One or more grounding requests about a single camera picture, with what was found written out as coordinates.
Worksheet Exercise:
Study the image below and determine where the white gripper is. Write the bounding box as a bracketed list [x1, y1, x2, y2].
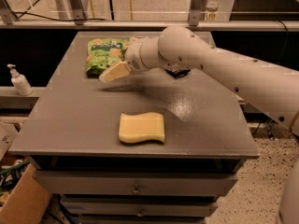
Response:
[99, 38, 150, 83]

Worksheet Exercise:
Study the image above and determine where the green rice chip bag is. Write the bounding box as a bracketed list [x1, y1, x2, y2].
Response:
[86, 38, 130, 76]

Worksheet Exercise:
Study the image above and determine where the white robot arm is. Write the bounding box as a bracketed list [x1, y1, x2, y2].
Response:
[99, 26, 299, 135]

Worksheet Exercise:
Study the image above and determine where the black snack bar wrapper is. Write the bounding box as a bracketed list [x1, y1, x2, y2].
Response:
[165, 69, 190, 78]

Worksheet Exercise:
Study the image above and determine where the yellow sponge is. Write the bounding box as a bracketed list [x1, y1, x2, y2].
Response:
[119, 112, 165, 144]

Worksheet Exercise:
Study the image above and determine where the grey drawer cabinet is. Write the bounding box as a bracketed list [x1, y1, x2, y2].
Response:
[10, 32, 259, 224]

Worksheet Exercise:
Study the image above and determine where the white pump soap bottle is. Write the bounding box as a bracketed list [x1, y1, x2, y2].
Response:
[7, 64, 33, 96]

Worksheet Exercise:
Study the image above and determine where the metal drawer knob upper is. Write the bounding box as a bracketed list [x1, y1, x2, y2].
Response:
[132, 186, 141, 195]

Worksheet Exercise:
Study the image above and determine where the metal drawer knob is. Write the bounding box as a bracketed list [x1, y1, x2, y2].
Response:
[132, 186, 141, 195]
[136, 210, 145, 217]

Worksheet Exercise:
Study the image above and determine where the metal drawer knob lower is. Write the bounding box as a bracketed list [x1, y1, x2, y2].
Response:
[136, 210, 145, 217]

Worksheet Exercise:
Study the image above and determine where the cardboard box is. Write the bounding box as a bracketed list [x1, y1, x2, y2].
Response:
[0, 165, 51, 224]

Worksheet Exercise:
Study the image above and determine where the black cable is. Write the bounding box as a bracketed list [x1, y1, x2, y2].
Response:
[12, 11, 107, 23]

